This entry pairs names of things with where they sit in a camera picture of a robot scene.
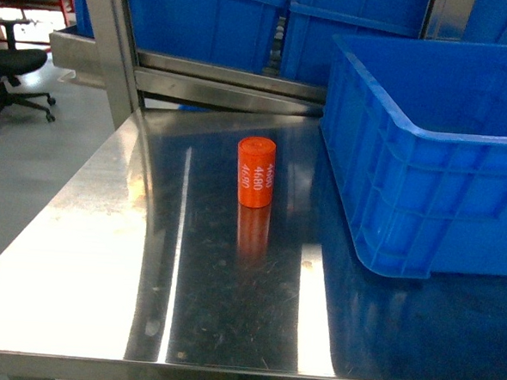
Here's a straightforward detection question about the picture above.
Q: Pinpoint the blue crate on shelf right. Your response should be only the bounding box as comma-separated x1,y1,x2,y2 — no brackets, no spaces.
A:
280,0,434,94

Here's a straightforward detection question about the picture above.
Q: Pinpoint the large blue plastic crate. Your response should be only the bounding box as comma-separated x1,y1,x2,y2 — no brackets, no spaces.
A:
321,34,507,279

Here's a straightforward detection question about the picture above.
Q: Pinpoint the blue crate on shelf left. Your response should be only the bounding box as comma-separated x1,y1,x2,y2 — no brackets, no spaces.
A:
128,0,286,73

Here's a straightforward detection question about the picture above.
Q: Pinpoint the black office chair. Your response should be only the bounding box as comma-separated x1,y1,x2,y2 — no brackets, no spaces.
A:
0,19,56,122

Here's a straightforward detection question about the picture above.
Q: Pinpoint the blue crate on shelf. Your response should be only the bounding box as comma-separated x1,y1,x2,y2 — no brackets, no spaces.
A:
280,0,434,94
128,0,286,73

